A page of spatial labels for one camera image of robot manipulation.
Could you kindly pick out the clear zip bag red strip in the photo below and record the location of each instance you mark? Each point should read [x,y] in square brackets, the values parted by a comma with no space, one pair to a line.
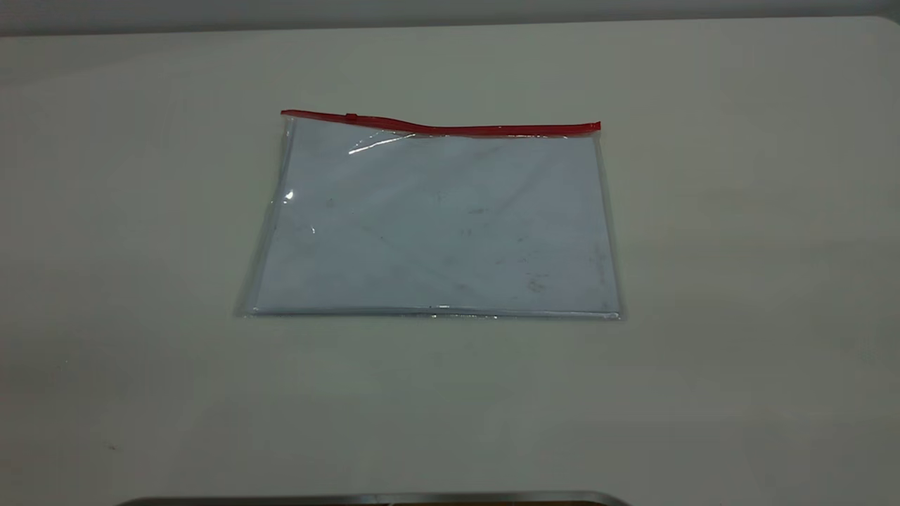
[436,225]

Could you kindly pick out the grey metal bar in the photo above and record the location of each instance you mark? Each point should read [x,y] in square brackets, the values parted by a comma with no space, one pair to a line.
[380,500]

